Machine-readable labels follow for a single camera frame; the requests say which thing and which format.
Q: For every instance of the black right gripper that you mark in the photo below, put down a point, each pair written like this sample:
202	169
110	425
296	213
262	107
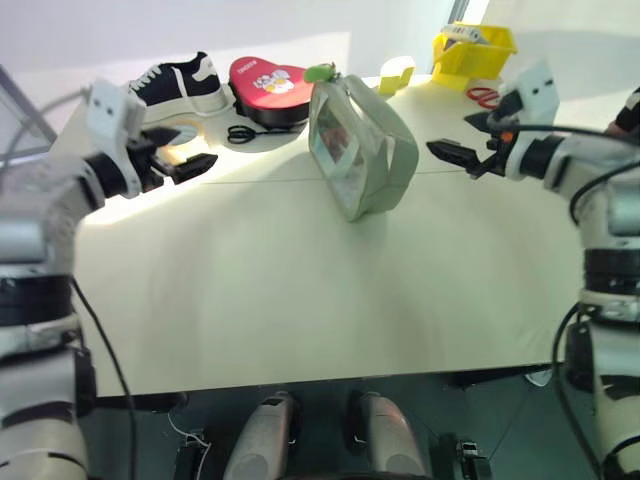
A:
505	112

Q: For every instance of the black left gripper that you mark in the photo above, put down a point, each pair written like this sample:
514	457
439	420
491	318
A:
150	167

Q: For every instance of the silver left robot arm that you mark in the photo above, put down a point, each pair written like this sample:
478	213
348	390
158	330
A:
30	235

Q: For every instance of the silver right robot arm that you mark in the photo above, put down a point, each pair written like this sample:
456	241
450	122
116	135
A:
620	210

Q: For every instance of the pale green transparent pouch bag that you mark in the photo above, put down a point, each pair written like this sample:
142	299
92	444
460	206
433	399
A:
395	150

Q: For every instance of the white tape roll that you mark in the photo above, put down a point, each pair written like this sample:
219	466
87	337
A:
199	135

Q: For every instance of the black and white sneaker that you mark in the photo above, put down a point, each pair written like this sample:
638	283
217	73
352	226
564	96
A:
190	82

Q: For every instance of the yellow plastic bin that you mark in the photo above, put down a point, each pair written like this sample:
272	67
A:
475	60

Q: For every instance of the small yellow box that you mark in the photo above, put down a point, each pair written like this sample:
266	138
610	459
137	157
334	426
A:
395	80

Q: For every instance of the white printed card box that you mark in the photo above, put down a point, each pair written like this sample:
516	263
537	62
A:
465	32

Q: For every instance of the red heart-shaped tin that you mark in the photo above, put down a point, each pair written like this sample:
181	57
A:
260	82

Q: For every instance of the green zipper charm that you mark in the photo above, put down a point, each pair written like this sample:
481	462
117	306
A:
317	74

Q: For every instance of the person in black sleeve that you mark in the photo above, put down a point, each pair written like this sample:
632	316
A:
627	112

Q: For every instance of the white object under table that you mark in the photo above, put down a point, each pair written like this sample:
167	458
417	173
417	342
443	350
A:
540	376

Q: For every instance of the silver rounded robot leg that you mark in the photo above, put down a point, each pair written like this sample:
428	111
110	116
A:
390	440
265	440

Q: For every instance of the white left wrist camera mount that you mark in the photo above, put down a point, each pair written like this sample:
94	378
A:
107	107

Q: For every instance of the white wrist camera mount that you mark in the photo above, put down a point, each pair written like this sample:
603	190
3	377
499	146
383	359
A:
537	85
107	107

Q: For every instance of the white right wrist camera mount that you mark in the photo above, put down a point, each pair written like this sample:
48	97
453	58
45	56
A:
537	85

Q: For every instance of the grey metal frame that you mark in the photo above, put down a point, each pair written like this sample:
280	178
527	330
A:
35	111

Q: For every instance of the black table frame bar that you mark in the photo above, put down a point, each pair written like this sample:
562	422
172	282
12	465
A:
150	402
475	378

